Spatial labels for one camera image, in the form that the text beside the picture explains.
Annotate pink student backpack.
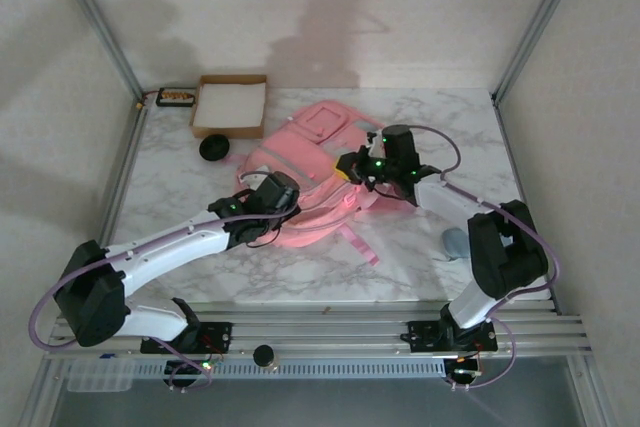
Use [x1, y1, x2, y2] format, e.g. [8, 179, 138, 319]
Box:
[234, 100, 386, 268]

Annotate light blue glasses case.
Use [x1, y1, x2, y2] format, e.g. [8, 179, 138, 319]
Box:
[441, 226, 474, 262]

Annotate black round lid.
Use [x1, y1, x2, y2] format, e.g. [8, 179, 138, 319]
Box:
[198, 134, 231, 162]

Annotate cardboard box with white foam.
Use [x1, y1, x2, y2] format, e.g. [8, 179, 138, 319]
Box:
[188, 74, 269, 141]

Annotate black board with orange connectors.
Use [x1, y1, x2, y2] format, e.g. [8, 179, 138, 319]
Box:
[133, 87, 196, 111]

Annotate black round knob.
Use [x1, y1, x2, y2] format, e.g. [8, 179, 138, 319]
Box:
[252, 344, 279, 371]

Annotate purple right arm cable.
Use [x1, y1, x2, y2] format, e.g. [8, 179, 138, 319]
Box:
[412, 124, 559, 391]

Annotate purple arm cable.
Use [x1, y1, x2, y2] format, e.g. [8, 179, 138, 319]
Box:
[412, 124, 559, 391]
[28, 169, 301, 394]

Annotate aluminium base frame rails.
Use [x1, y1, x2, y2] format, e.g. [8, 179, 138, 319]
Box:
[42, 296, 596, 362]

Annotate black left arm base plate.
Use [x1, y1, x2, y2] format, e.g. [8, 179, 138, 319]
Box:
[139, 321, 234, 354]

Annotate aluminium table side rail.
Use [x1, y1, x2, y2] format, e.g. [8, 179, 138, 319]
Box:
[74, 94, 151, 318]

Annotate perforated metal cable tray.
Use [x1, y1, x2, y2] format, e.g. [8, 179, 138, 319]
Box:
[132, 360, 447, 379]

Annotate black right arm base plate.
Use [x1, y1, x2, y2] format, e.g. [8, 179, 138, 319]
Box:
[407, 319, 499, 353]

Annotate aluminium corner post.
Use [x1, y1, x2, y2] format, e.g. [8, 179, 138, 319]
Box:
[46, 0, 151, 106]
[489, 0, 592, 106]

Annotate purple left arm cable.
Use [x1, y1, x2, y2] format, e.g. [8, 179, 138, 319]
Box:
[28, 169, 301, 394]

